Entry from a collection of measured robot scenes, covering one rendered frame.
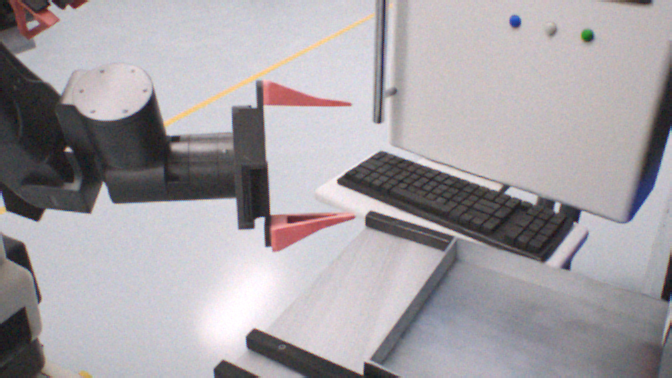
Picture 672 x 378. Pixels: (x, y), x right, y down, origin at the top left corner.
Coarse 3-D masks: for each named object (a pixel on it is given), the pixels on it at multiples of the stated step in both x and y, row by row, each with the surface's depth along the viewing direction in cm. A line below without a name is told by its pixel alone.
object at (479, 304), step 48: (432, 288) 80; (480, 288) 81; (528, 288) 81; (576, 288) 79; (624, 288) 76; (384, 336) 69; (432, 336) 74; (480, 336) 74; (528, 336) 74; (576, 336) 74; (624, 336) 74
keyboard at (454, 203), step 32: (384, 160) 121; (384, 192) 113; (416, 192) 112; (448, 192) 111; (480, 192) 111; (448, 224) 105; (480, 224) 103; (512, 224) 105; (544, 224) 103; (544, 256) 98
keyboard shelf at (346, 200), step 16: (432, 160) 128; (336, 176) 122; (464, 176) 122; (480, 176) 122; (320, 192) 117; (336, 192) 116; (352, 192) 116; (352, 208) 113; (368, 208) 111; (384, 208) 111; (416, 224) 107; (432, 224) 107; (576, 224) 107; (576, 240) 103; (560, 256) 99
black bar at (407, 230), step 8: (368, 216) 92; (376, 216) 92; (384, 216) 92; (368, 224) 93; (376, 224) 92; (384, 224) 91; (392, 224) 91; (400, 224) 90; (408, 224) 90; (392, 232) 91; (400, 232) 90; (408, 232) 90; (416, 232) 89; (424, 232) 89; (432, 232) 89; (440, 232) 89; (416, 240) 90; (424, 240) 89; (432, 240) 88; (440, 240) 87; (448, 240) 87; (440, 248) 88
